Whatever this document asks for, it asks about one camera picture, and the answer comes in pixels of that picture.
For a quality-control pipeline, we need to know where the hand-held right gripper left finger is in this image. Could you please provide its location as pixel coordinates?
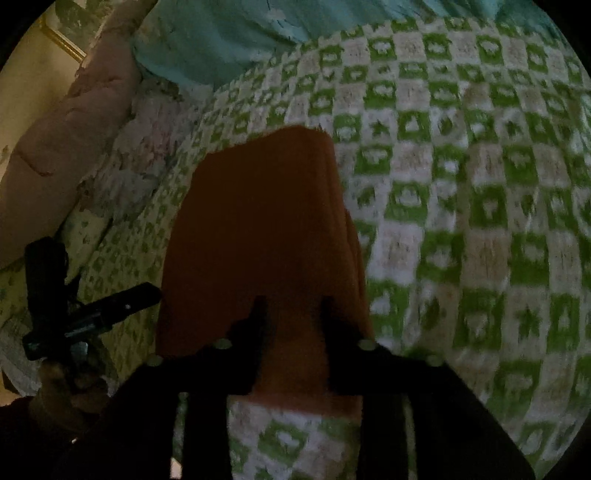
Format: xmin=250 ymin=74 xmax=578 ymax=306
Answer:
xmin=60 ymin=295 xmax=269 ymax=480

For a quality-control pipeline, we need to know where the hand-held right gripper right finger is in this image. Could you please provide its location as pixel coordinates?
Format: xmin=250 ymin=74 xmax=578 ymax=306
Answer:
xmin=321 ymin=295 xmax=536 ymax=480

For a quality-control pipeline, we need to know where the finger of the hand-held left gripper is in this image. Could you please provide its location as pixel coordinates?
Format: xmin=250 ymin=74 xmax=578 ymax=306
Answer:
xmin=24 ymin=237 xmax=71 ymax=361
xmin=65 ymin=282 xmax=162 ymax=340

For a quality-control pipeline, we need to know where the orange knit sweater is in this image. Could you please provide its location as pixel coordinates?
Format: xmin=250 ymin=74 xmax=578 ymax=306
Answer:
xmin=156 ymin=126 xmax=377 ymax=416

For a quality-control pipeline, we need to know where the person's left forearm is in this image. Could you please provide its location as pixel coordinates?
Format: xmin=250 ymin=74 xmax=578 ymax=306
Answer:
xmin=0 ymin=394 xmax=116 ymax=480

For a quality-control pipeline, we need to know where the person's left hand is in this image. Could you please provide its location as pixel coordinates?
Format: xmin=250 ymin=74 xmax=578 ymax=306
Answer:
xmin=34 ymin=351 xmax=114 ymax=416

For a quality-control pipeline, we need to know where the light green leaf-print sheet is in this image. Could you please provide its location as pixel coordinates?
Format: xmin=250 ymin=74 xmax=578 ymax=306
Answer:
xmin=0 ymin=212 xmax=162 ymax=398

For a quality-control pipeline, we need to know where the beige quilted pillow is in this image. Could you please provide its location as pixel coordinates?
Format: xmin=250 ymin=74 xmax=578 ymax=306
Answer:
xmin=0 ymin=4 xmax=160 ymax=273

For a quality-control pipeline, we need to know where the green checked blanket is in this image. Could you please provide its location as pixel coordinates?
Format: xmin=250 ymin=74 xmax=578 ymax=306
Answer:
xmin=78 ymin=16 xmax=591 ymax=480

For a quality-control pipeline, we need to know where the pink floral sheet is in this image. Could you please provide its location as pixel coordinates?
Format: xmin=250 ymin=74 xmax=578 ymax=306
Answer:
xmin=76 ymin=76 xmax=218 ymax=217

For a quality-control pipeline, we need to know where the gold framed picture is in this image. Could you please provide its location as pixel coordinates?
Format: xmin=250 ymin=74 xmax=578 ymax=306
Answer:
xmin=39 ymin=0 xmax=93 ymax=63

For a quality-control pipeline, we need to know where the blue floral quilt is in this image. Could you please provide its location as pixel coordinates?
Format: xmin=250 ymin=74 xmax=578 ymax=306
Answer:
xmin=131 ymin=0 xmax=568 ymax=93

